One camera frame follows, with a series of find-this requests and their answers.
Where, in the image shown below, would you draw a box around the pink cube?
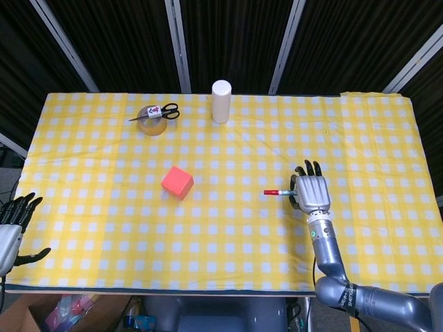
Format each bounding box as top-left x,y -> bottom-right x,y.
161,165 -> 195,201

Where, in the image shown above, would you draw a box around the white cylindrical bottle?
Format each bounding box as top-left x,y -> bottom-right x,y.
211,80 -> 233,125

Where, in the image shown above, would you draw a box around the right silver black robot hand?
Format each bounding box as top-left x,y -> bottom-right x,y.
289,159 -> 332,214

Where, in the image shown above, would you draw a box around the white frame post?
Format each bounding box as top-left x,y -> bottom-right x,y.
164,0 -> 192,94
381,23 -> 443,94
268,0 -> 307,95
0,132 -> 28,158
29,0 -> 100,93

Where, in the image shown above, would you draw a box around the black handled scissors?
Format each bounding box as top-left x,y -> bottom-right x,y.
128,102 -> 181,122

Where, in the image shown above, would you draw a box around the red and green marker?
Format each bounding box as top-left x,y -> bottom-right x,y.
263,188 -> 298,198

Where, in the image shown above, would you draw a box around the yellow white checked tablecloth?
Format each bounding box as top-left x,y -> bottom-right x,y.
6,91 -> 443,295

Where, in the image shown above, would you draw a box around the brown packing tape roll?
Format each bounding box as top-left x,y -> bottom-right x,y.
136,106 -> 167,137

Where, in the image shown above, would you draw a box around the bag of colourful items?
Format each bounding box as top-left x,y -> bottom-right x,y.
44,294 -> 98,330

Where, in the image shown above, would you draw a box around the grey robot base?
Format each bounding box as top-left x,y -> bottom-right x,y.
143,295 -> 289,332

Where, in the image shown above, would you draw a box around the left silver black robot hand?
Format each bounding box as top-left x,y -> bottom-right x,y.
0,192 -> 53,278

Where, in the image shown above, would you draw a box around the brown cardboard box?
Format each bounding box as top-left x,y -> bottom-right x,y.
0,293 -> 105,332

